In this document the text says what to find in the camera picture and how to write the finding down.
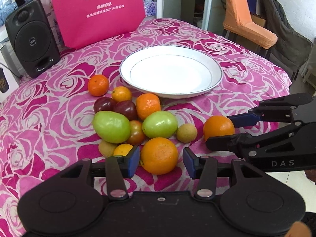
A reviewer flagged tan longan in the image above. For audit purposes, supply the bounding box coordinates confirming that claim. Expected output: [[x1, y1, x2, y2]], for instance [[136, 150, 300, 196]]
[[176, 124, 198, 143], [98, 140, 117, 158]]

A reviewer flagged red yellow cherry tomato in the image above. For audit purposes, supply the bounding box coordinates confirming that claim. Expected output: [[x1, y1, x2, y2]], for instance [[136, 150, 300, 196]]
[[126, 120, 146, 146]]

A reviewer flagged large green fruit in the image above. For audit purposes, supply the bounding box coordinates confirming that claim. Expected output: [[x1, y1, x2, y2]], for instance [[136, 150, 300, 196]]
[[92, 111, 131, 144]]

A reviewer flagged large orange front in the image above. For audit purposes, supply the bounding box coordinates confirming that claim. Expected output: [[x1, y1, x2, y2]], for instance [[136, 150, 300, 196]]
[[140, 137, 179, 175]]

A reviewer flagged dark red plum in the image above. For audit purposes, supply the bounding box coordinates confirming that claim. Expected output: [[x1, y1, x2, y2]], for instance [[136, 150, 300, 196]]
[[114, 101, 138, 121], [93, 97, 117, 113]]

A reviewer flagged small yellow orange fruit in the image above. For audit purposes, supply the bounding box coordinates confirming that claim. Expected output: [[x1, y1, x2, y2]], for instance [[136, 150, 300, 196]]
[[113, 143, 133, 156]]

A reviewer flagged mandarin orange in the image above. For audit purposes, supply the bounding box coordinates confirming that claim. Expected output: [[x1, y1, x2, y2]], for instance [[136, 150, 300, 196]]
[[136, 93, 161, 120], [87, 74, 109, 97]]

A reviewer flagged dark jacket on chair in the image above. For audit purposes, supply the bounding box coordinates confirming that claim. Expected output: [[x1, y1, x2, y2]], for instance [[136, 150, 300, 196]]
[[261, 0, 312, 72]]

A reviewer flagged small yellow kumquat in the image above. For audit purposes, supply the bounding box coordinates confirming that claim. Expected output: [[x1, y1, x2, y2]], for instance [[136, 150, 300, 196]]
[[111, 86, 132, 102]]

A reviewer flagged pink rose tablecloth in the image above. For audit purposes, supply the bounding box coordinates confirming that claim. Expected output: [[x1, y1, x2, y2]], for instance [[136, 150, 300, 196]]
[[1, 19, 291, 236]]

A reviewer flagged orange covered chair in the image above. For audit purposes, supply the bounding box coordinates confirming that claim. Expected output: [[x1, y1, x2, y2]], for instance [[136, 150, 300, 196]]
[[223, 0, 278, 50]]

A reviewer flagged white porcelain plate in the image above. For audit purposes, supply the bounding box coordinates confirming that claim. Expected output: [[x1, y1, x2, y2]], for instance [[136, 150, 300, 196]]
[[119, 45, 223, 99]]

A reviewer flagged white coffee cup box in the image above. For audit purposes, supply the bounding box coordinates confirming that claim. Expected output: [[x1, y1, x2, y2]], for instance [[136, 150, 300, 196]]
[[0, 54, 20, 103]]

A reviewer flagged black speaker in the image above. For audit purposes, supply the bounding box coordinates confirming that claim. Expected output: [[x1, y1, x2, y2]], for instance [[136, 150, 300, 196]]
[[5, 0, 60, 79]]

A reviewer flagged pink tote bag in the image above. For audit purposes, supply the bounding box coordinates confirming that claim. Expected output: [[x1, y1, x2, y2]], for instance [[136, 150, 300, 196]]
[[51, 0, 145, 49]]

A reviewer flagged black speaker cable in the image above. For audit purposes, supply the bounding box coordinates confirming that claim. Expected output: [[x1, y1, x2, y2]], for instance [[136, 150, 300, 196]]
[[0, 43, 23, 78]]

